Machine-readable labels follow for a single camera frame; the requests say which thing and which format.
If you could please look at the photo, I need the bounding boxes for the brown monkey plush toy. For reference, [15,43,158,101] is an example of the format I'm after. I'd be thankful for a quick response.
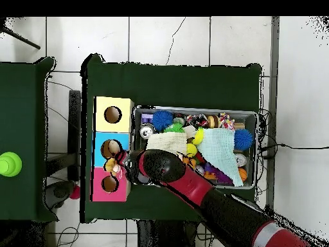
[103,153,123,178]

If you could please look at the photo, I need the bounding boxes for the wooden box with three holes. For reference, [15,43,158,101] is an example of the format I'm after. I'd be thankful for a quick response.
[91,96,135,203]

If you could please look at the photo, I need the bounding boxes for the silver mesh bin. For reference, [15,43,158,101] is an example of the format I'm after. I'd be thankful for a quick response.
[129,105,258,190]

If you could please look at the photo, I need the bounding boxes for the crushed silver can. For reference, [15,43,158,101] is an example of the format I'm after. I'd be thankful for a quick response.
[139,123,156,140]

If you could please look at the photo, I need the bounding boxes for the cream cloth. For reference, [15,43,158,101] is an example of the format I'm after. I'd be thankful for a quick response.
[145,131,188,156]

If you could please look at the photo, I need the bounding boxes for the blue spiky rubber ball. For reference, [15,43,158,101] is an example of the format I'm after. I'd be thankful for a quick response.
[152,110,175,133]
[234,128,254,152]

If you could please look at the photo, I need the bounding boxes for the green spiky rubber ball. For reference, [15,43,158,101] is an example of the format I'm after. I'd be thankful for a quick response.
[163,122,185,134]

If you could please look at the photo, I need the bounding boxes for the yellow plastic ball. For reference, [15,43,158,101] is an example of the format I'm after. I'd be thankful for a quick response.
[186,143,198,158]

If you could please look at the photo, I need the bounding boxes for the grey pendant with red button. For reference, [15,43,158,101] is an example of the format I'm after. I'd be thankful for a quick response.
[45,179,81,210]

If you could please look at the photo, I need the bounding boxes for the crushed black can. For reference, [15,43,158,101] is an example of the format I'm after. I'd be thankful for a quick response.
[186,114,209,129]

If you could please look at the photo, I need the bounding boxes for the dark green table cloth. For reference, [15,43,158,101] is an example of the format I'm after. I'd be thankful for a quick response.
[80,53,263,224]
[0,57,58,223]

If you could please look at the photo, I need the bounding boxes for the light blue cloth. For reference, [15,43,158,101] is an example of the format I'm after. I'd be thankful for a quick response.
[196,127,244,187]

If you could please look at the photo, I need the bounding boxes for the lime green stacking cup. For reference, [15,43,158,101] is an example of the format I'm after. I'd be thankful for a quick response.
[0,151,23,178]

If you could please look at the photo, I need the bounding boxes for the black tripod leg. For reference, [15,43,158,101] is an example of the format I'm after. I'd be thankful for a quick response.
[0,17,41,50]

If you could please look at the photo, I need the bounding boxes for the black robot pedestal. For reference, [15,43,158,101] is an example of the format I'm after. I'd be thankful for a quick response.
[137,219,204,247]

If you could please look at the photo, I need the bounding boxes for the multicoloured rope toy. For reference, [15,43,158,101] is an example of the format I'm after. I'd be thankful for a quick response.
[218,113,236,131]

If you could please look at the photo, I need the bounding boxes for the black power cable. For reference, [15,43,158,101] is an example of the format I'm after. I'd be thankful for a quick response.
[260,143,329,153]

